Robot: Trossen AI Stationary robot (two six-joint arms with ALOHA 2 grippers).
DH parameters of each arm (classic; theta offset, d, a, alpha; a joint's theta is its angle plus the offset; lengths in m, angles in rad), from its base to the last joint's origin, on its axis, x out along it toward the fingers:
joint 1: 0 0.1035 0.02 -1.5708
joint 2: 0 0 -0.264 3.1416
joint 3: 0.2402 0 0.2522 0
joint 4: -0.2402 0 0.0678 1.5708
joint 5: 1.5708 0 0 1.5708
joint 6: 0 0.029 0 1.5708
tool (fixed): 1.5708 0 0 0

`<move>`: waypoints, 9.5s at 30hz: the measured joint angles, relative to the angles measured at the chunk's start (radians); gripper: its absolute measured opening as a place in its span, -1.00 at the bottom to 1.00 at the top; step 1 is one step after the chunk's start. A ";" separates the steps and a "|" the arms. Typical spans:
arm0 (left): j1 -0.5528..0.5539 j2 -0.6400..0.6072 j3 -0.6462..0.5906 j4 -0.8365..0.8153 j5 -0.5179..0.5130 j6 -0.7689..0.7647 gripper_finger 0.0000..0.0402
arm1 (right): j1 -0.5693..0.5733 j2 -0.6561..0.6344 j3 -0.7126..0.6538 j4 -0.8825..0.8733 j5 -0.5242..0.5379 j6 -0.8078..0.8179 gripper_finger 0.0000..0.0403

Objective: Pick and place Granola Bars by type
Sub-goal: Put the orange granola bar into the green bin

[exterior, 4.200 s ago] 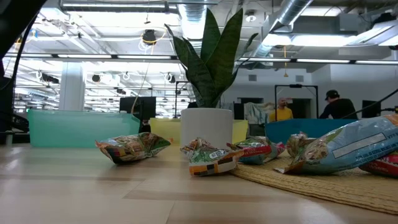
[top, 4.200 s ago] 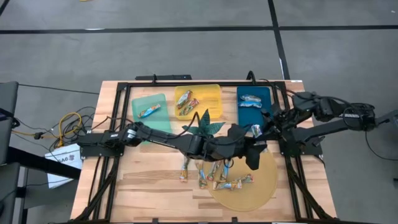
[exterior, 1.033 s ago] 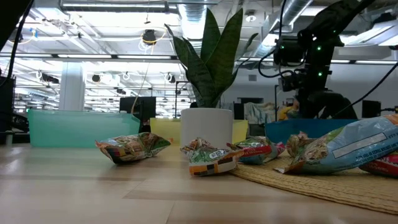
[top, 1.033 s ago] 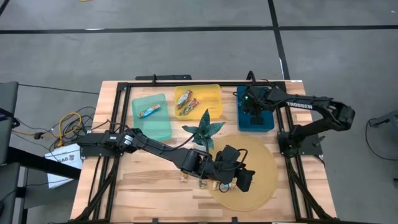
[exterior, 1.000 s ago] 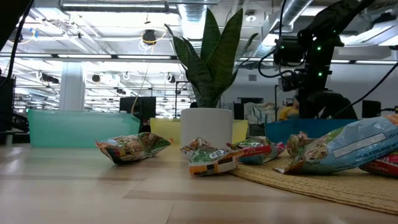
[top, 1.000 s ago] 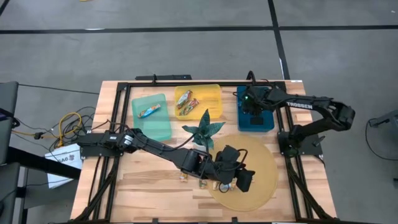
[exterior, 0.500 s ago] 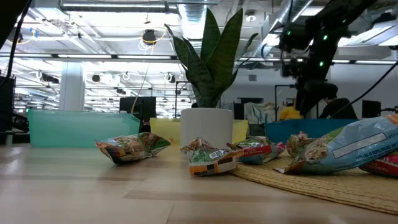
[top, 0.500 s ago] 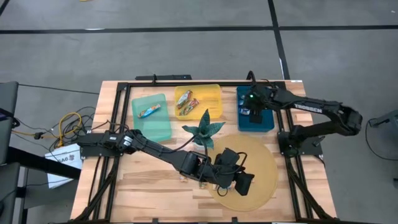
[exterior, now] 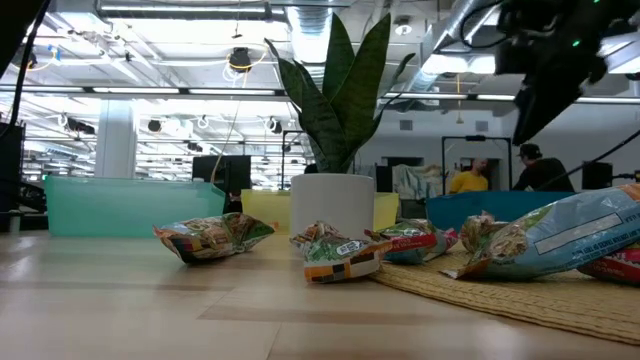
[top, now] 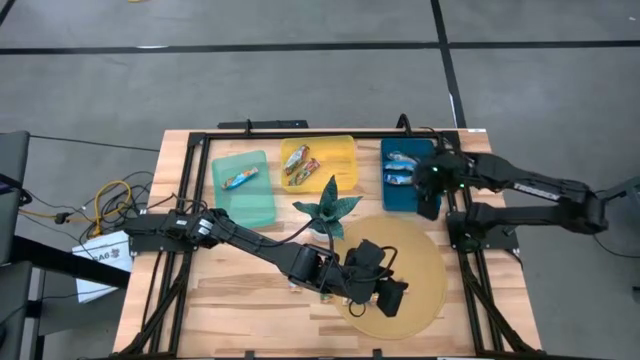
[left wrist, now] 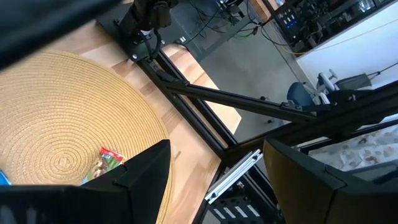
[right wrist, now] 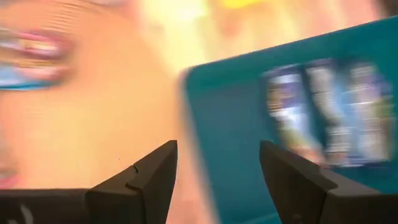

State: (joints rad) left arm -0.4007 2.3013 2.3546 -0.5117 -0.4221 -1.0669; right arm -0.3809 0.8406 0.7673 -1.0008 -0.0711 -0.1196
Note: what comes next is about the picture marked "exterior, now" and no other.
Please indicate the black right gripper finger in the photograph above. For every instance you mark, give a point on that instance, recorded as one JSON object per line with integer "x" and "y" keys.
{"x": 542, "y": 105}

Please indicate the white column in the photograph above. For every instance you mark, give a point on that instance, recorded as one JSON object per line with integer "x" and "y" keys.
{"x": 115, "y": 145}

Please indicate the round woven straw placemat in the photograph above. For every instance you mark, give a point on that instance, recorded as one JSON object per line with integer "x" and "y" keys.
{"x": 500, "y": 300}

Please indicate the black metal frame stand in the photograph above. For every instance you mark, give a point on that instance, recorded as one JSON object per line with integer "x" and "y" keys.
{"x": 475, "y": 138}

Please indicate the large light blue bag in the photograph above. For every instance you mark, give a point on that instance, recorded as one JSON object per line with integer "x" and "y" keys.
{"x": 565, "y": 235}

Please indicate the translucent green plastic bin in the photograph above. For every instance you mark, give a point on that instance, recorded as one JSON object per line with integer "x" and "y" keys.
{"x": 125, "y": 210}

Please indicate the smooth silver air duct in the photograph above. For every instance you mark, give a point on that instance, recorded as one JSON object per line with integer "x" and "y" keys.
{"x": 440, "y": 42}

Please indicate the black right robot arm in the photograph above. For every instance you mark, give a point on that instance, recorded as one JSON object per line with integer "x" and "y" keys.
{"x": 622, "y": 12}

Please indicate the blue plastic bin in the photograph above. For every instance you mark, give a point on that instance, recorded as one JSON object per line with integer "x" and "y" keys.
{"x": 500, "y": 202}

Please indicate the red chocolate chip granola bar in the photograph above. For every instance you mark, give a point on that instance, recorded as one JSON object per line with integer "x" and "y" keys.
{"x": 415, "y": 242}
{"x": 215, "y": 235}
{"x": 615, "y": 267}

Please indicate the long ceiling light strip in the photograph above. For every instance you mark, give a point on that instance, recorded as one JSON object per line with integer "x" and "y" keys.
{"x": 135, "y": 90}
{"x": 435, "y": 96}

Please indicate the snake plant in white pot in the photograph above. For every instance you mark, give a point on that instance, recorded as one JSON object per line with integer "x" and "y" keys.
{"x": 332, "y": 210}

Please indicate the ribbed silver air duct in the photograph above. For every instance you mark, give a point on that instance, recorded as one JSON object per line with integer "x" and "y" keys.
{"x": 310, "y": 25}

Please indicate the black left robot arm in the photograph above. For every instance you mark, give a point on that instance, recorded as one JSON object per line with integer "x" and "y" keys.
{"x": 10, "y": 170}

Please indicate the patterned pale cloth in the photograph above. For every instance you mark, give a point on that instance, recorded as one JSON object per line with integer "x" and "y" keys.
{"x": 417, "y": 182}

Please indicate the person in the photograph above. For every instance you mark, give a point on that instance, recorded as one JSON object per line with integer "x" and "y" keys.
{"x": 545, "y": 175}
{"x": 311, "y": 169}
{"x": 467, "y": 182}

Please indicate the translucent yellow plastic bin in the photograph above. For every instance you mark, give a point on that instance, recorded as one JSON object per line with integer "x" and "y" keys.
{"x": 265, "y": 210}

